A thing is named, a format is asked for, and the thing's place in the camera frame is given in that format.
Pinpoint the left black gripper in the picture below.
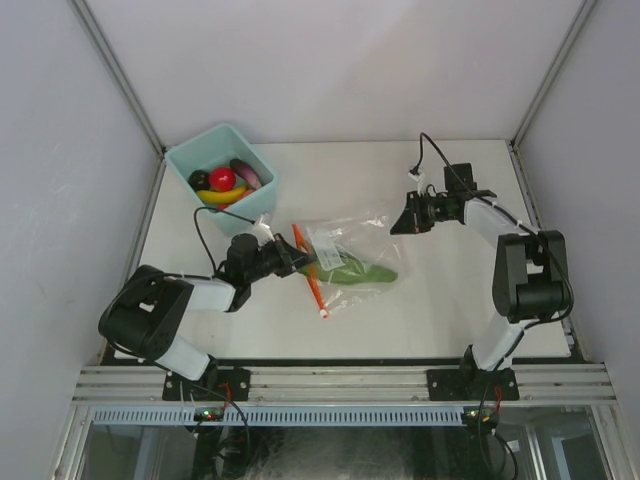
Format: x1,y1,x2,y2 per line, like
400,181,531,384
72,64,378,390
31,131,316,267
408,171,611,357
245,233,315,284

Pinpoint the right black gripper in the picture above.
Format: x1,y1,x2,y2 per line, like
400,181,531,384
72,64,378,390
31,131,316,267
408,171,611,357
390,190,454,235

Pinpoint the clear zip top bag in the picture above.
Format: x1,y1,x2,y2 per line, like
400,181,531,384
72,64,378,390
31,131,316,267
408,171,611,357
291,203,408,319

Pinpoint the green fake leaf vegetable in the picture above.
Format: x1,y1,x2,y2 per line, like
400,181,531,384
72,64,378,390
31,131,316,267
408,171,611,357
299,259,398,285

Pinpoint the small orange fake carrot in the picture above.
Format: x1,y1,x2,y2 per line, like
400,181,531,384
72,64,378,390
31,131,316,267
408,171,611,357
238,189,256,201

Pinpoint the long purple fake eggplant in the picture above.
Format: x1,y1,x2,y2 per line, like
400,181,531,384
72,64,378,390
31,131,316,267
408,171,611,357
229,158,262,190

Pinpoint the yellow fake banana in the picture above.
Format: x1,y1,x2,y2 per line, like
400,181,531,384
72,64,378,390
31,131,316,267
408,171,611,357
196,184,248,205

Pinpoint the red fake apple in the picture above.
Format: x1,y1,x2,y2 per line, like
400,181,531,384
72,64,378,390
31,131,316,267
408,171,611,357
209,166,236,192

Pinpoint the dark purple fake eggplant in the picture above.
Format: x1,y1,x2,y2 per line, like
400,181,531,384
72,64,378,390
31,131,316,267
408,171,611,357
188,170,210,191

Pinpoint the teal plastic bin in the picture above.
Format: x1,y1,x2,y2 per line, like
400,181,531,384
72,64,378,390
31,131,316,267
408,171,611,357
165,124,278,236

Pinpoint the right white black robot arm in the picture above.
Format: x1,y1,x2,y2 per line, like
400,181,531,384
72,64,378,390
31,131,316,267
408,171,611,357
390,163,574,401

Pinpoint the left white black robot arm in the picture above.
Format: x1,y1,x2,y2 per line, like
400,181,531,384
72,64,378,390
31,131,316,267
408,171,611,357
98,233,314,400

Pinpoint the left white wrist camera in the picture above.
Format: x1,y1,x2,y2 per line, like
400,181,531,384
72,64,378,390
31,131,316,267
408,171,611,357
251,212,274,246

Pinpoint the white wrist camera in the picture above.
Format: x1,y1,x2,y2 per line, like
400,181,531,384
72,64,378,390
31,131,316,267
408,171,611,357
408,168,424,183
251,212,274,246

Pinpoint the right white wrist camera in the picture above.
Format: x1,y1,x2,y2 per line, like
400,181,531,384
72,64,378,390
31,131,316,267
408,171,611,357
408,168,424,183

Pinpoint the left black camera cable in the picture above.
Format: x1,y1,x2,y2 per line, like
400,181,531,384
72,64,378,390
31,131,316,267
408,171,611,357
192,205,259,276

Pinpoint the black camera cable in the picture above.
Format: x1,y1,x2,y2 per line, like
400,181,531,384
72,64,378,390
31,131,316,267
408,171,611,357
192,205,259,276
409,131,576,401

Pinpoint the right black camera cable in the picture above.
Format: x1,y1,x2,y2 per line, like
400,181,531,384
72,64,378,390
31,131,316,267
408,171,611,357
409,131,576,401

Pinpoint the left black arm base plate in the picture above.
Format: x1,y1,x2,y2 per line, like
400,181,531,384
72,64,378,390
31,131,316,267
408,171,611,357
162,368,251,402

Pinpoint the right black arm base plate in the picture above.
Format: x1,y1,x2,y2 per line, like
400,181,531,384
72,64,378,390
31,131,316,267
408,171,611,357
426,368,520,401

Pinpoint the aluminium mounting rail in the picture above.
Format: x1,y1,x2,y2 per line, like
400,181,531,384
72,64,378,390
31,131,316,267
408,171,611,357
72,364,616,406

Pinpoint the blue slotted cable duct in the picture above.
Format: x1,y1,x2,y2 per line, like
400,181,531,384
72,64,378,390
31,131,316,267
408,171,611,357
93,406,465,427

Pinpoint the right aluminium frame post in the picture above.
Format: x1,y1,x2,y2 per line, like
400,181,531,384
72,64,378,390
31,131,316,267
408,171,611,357
510,0,600,150

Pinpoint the aluminium frame post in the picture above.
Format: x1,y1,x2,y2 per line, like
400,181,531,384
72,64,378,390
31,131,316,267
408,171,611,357
510,0,600,150
68,0,166,159

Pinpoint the left aluminium frame post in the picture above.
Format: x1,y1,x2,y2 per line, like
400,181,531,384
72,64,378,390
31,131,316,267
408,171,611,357
68,0,166,159

